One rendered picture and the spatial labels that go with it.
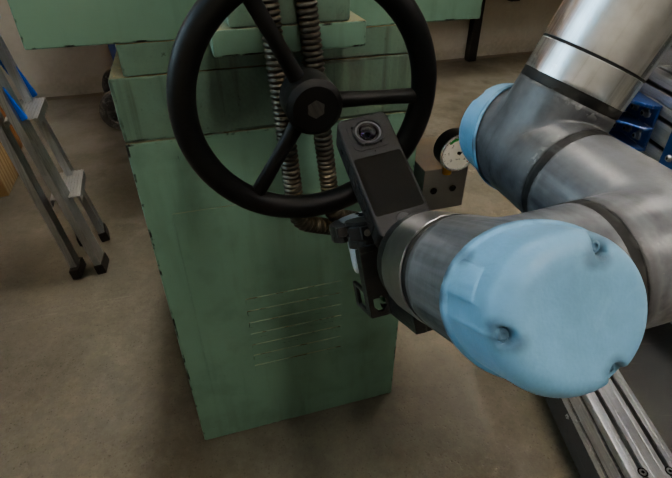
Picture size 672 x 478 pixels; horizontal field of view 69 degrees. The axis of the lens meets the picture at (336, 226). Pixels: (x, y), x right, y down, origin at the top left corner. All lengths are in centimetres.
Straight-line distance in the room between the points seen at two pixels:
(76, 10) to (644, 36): 57
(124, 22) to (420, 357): 101
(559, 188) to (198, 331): 74
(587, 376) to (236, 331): 78
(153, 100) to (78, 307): 100
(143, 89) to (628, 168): 56
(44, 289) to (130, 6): 119
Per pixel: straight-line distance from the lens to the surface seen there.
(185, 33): 49
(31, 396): 143
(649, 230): 28
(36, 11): 69
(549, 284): 21
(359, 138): 40
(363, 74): 74
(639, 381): 115
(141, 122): 71
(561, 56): 37
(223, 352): 98
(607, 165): 32
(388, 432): 118
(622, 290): 23
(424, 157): 85
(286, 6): 59
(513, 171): 36
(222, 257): 83
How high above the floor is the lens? 100
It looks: 35 degrees down
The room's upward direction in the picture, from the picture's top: straight up
